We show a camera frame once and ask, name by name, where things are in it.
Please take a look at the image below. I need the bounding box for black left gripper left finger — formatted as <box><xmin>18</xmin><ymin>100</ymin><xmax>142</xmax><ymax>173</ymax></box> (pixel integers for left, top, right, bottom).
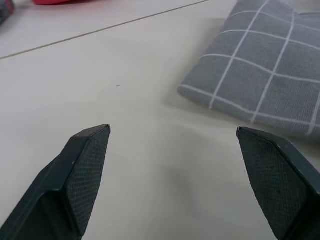
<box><xmin>0</xmin><ymin>124</ymin><xmax>112</xmax><ymax>240</ymax></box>

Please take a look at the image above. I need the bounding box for black cylindrical bottle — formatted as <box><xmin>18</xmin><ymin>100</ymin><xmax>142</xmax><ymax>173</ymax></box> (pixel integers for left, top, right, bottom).
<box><xmin>0</xmin><ymin>0</ymin><xmax>15</xmax><ymax>26</ymax></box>

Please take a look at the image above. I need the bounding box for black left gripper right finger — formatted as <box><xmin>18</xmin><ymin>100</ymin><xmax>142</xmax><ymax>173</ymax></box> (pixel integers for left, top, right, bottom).
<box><xmin>236</xmin><ymin>126</ymin><xmax>320</xmax><ymax>240</ymax></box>

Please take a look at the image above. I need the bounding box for pink fabric pouch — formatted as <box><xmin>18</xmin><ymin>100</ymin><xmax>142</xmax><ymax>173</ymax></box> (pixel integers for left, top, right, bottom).
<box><xmin>32</xmin><ymin>0</ymin><xmax>84</xmax><ymax>6</ymax></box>

